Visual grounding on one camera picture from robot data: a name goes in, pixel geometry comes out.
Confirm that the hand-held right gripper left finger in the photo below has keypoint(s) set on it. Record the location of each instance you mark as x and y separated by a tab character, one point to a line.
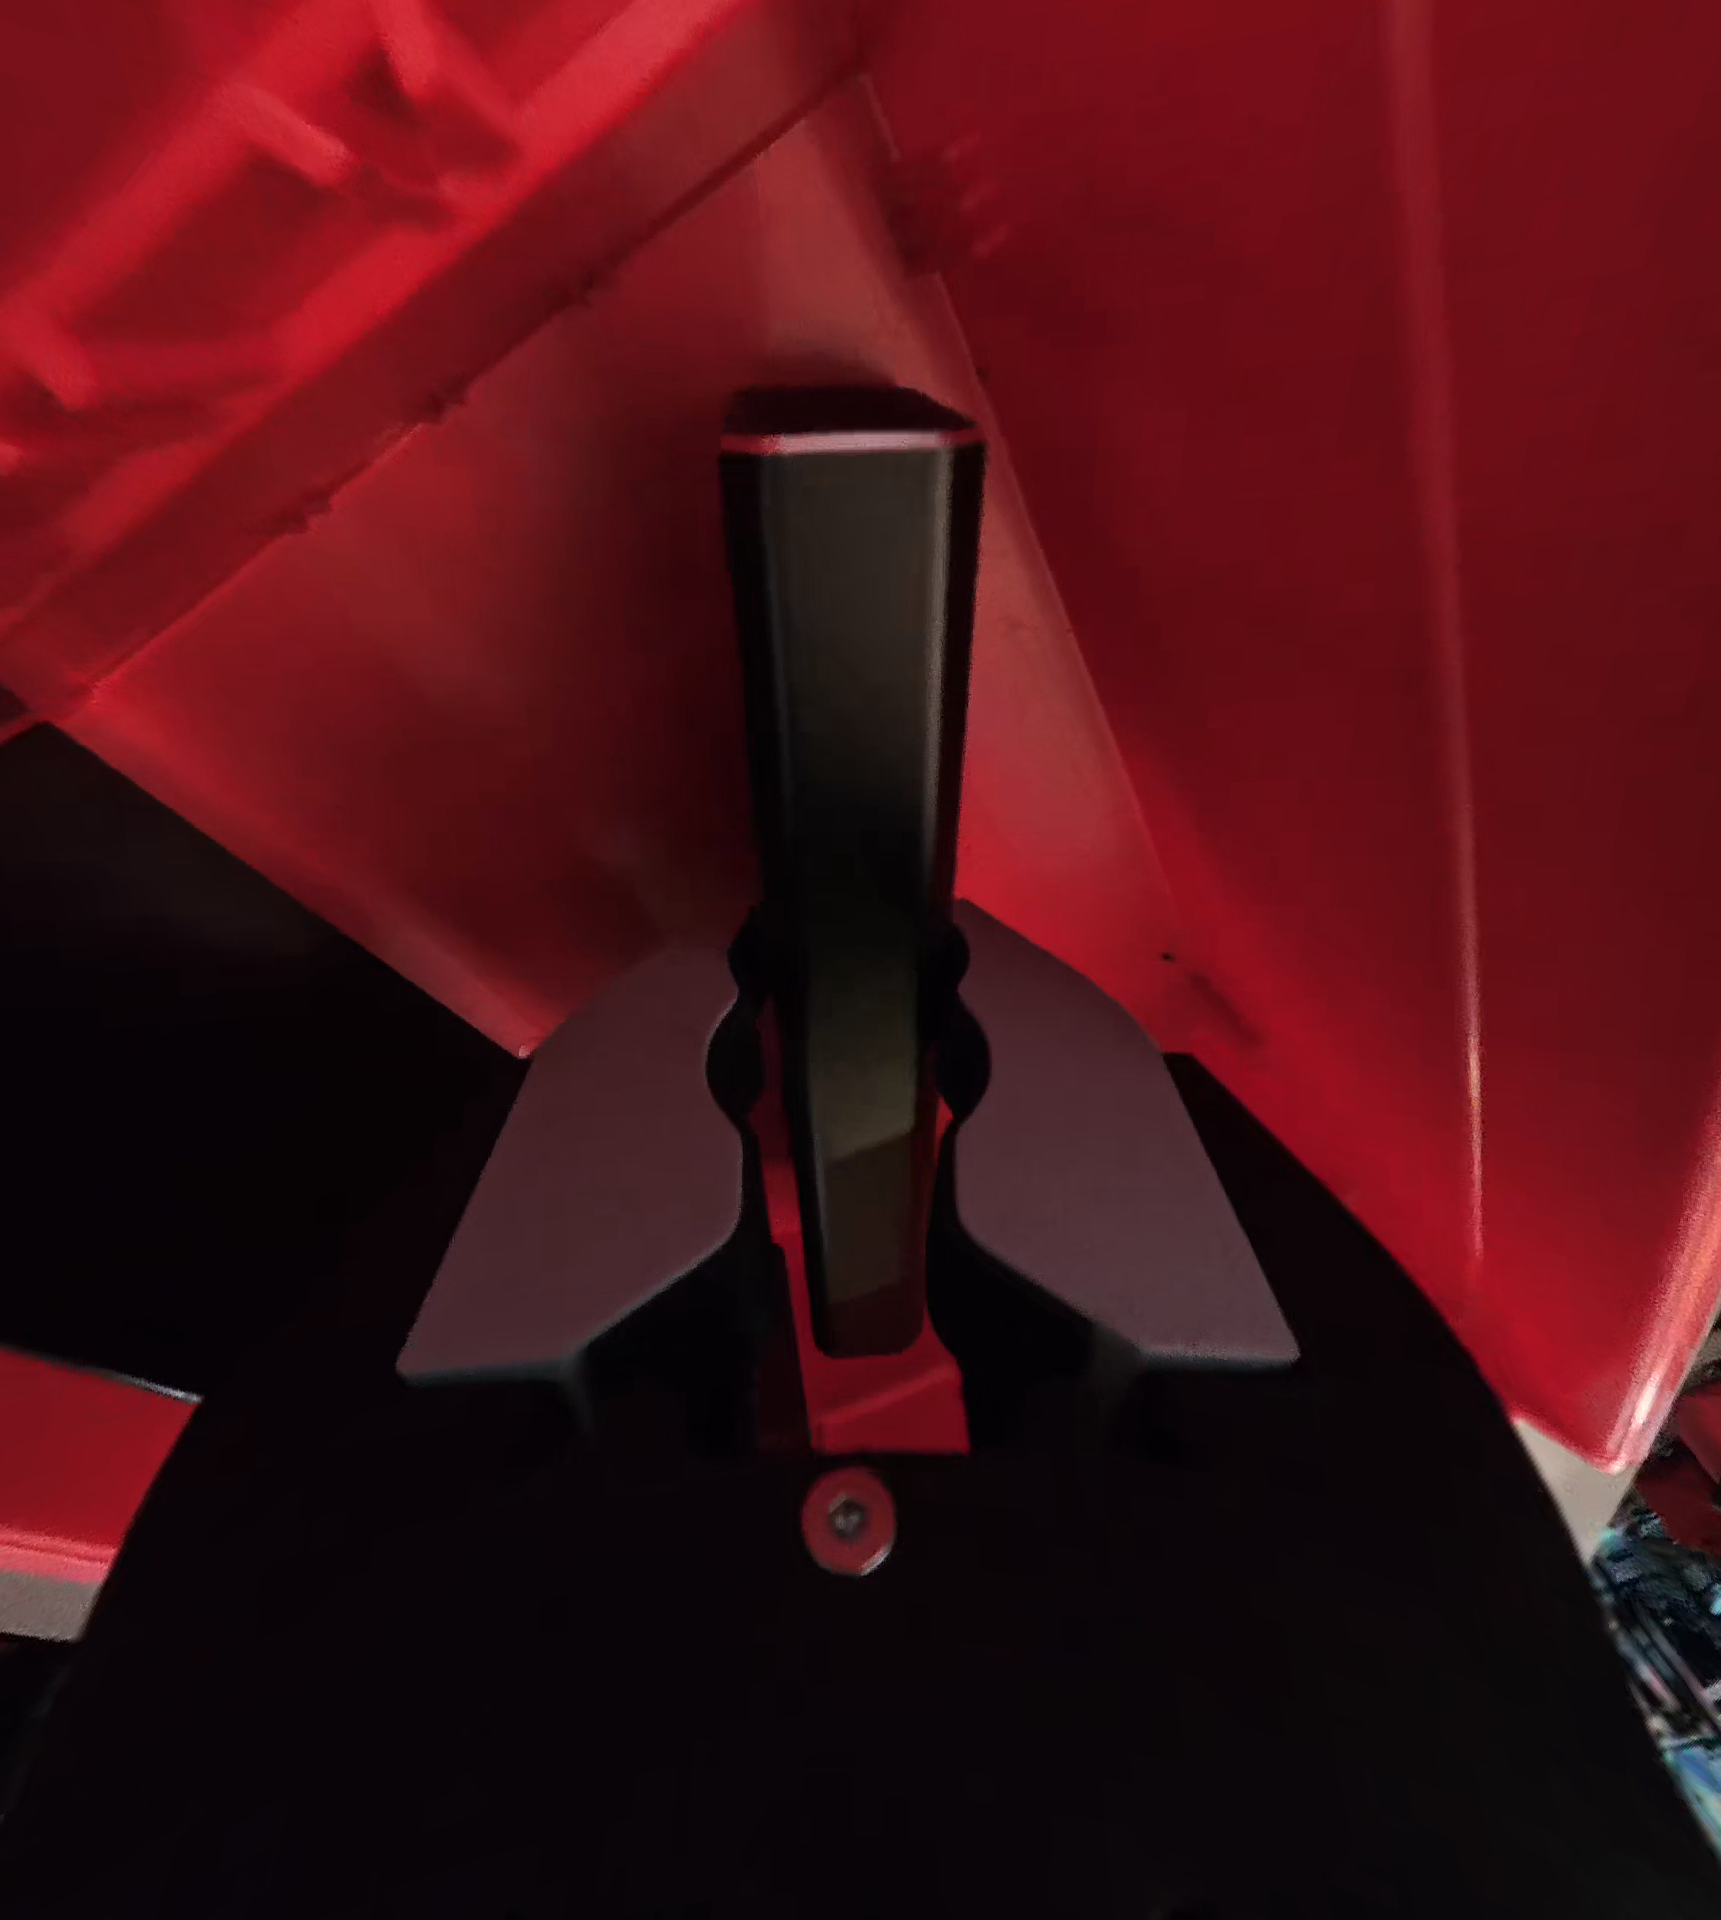
590	1182

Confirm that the red plastic bin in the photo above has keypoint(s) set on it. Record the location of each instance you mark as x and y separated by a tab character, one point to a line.
1252	451

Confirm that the black usb hub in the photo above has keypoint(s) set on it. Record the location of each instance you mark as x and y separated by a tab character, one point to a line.
854	674

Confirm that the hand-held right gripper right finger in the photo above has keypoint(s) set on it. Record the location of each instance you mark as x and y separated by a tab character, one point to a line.
1100	1182

